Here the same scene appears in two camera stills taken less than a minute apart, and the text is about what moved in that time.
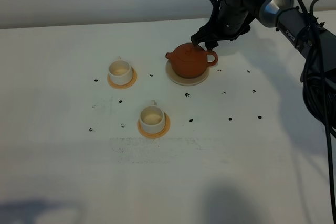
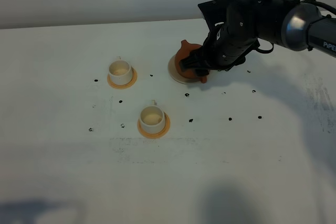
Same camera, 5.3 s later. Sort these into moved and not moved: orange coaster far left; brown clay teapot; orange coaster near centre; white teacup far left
Moved: brown clay teapot
Not moved: white teacup far left; orange coaster near centre; orange coaster far left
